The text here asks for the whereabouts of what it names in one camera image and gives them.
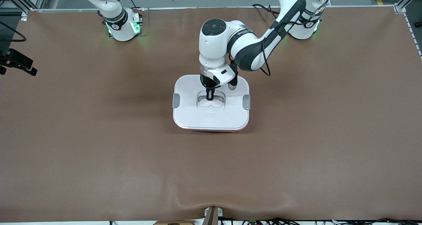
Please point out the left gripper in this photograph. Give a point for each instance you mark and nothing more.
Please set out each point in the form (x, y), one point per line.
(206, 82)

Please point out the pink plastic box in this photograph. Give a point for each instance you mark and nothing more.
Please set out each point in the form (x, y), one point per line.
(211, 131)

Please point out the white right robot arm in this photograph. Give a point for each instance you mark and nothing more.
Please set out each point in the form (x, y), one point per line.
(120, 27)

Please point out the brown table mat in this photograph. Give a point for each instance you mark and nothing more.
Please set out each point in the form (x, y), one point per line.
(211, 172)

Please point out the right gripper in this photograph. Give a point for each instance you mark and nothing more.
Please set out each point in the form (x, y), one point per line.
(2, 57)

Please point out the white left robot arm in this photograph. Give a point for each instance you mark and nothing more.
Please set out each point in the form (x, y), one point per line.
(214, 47)

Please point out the white box lid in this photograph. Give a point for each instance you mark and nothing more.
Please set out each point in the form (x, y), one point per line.
(191, 112)

